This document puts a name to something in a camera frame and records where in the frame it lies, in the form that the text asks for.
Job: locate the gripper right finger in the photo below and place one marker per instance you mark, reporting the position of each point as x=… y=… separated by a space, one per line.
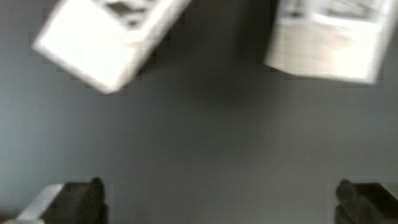
x=366 y=203

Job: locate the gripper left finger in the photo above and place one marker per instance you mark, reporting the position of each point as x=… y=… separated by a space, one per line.
x=67 y=204

